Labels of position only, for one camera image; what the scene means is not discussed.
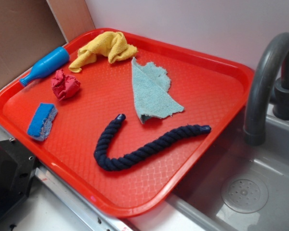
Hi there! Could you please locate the red crumpled cloth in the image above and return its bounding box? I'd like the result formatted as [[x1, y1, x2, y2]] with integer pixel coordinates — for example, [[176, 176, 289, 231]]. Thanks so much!
[[51, 69, 80, 101]]

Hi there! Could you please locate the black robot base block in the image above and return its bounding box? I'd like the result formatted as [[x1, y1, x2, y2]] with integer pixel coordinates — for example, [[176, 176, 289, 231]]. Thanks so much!
[[0, 140, 37, 209]]

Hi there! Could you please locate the light blue folded cloth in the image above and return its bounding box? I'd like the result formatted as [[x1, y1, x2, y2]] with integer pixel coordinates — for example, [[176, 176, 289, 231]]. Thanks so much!
[[131, 58, 184, 124]]

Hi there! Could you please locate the grey sink basin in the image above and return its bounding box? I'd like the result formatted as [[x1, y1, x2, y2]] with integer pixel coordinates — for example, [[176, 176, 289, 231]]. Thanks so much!
[[165, 105, 289, 231]]

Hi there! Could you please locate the round sink drain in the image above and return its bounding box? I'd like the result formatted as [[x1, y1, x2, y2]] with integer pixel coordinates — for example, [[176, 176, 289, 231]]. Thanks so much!
[[221, 177, 268, 214]]

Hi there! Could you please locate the blue plastic bottle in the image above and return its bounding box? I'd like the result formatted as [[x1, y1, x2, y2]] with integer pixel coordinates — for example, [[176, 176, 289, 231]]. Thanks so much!
[[19, 47, 69, 87]]

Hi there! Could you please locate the dark blue twisted rope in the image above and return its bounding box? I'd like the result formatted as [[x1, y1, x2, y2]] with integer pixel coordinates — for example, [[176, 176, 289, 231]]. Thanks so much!
[[93, 114, 212, 172]]

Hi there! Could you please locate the red plastic tray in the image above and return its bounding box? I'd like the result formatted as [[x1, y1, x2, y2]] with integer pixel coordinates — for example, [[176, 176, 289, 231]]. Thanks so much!
[[0, 33, 253, 218]]

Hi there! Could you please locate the grey curved faucet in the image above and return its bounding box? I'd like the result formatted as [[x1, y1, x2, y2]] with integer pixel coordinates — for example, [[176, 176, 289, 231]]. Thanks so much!
[[243, 32, 289, 146]]

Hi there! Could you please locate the blue sponge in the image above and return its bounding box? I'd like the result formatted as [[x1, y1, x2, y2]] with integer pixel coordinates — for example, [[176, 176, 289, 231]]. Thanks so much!
[[27, 103, 58, 141]]

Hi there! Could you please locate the brown cardboard panel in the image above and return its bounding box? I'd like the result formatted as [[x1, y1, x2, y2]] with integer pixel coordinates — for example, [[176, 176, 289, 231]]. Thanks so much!
[[0, 0, 95, 90]]

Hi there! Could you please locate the yellow crumpled cloth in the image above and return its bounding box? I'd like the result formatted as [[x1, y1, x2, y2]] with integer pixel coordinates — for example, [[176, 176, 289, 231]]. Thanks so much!
[[68, 31, 138, 73]]

